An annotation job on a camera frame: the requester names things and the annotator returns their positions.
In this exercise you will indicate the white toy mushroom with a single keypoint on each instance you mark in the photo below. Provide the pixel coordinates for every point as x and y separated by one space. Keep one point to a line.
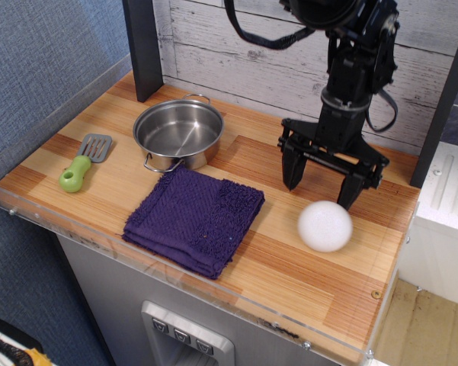
325 226

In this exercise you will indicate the purple folded cloth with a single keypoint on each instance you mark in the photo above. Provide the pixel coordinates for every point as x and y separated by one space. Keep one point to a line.
194 220

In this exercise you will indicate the stainless steel pot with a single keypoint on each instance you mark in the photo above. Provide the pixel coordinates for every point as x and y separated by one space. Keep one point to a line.
183 132

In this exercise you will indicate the clear acrylic guard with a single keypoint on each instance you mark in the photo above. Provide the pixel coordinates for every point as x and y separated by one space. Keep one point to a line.
48 104

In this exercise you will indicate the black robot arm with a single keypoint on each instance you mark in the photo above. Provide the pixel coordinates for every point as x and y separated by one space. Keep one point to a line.
361 38

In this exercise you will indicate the black yellow object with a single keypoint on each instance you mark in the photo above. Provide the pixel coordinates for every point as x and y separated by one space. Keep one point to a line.
19 348

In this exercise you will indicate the dark left shelf post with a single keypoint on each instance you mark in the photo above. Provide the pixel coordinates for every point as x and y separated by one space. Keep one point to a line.
144 47

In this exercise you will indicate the grey toy fridge cabinet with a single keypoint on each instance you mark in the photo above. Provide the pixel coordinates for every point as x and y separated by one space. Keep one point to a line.
115 293

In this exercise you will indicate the white sink drainboard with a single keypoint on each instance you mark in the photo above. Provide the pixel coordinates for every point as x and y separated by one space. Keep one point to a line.
438 200

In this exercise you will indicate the silver dispenser panel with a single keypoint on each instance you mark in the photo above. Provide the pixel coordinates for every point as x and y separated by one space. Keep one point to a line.
176 340

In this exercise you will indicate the dark right shelf post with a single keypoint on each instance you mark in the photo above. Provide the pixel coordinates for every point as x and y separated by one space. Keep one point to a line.
438 123

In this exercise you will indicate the dark shelf post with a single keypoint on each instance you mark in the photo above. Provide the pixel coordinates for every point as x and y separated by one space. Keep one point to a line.
438 123
144 47

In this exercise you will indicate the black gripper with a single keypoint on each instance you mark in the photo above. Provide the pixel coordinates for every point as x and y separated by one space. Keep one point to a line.
334 141

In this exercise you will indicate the green grey toy spatula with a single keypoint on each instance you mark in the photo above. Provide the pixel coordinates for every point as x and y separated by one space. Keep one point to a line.
93 149

